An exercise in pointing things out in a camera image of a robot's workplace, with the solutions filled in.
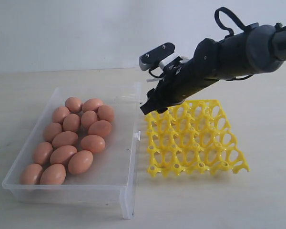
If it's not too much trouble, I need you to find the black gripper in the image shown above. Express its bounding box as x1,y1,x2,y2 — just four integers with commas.
140,71,194,115

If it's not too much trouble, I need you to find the clear plastic tray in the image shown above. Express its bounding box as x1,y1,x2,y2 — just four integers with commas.
2,83,141,219

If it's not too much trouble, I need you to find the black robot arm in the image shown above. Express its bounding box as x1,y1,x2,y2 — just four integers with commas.
139,23,286,114

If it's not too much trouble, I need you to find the yellow plastic egg tray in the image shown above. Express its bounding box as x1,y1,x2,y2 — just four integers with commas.
145,100,249,177

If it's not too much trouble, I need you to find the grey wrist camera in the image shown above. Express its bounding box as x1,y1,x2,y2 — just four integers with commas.
139,42,189,71

